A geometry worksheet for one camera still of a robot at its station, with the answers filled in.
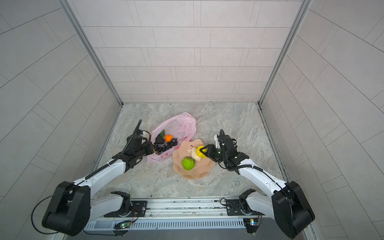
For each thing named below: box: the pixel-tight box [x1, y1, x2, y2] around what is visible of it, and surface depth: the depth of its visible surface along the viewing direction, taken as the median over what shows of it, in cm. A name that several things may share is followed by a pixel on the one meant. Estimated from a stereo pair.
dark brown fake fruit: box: [154, 135, 165, 144], surface depth 93 cm
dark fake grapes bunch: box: [153, 138, 178, 155], surface depth 91 cm
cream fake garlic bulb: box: [190, 145, 201, 161], surface depth 86 cm
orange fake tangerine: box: [164, 134, 174, 142], surface depth 95 cm
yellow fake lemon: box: [196, 145, 208, 159], surface depth 80 cm
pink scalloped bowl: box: [172, 140, 189, 180], surface depth 88 cm
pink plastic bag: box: [147, 112, 197, 164], surface depth 96 cm
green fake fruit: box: [182, 156, 196, 171], surface depth 82 cm
